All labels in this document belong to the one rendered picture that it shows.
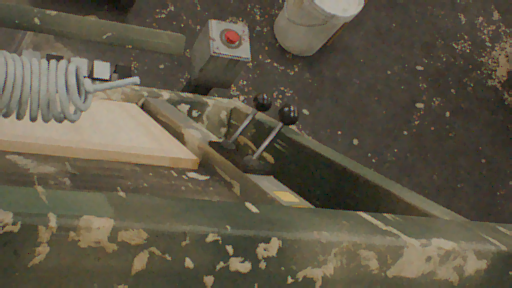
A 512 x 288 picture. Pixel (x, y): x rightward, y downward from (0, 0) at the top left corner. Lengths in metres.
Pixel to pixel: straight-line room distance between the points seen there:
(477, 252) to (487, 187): 2.83
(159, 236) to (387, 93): 2.94
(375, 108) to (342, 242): 2.74
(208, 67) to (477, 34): 2.38
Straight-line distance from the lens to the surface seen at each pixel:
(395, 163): 3.33
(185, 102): 1.87
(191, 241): 0.63
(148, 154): 1.27
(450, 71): 3.85
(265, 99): 1.29
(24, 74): 0.71
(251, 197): 1.12
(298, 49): 3.30
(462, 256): 0.78
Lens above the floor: 2.44
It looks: 54 degrees down
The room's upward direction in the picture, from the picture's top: 43 degrees clockwise
